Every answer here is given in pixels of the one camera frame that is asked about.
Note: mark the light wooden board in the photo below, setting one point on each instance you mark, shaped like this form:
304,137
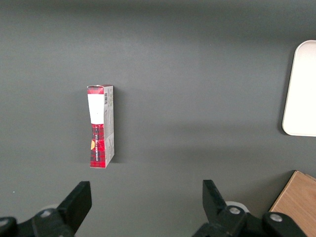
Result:
297,202

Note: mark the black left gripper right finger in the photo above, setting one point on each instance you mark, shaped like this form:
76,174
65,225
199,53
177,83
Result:
217,205

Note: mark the white plastic tray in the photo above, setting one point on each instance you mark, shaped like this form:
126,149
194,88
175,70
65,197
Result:
301,91

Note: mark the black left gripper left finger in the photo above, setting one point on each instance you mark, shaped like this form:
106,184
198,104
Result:
74,205

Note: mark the red plaid cardboard box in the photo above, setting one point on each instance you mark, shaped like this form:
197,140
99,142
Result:
101,128

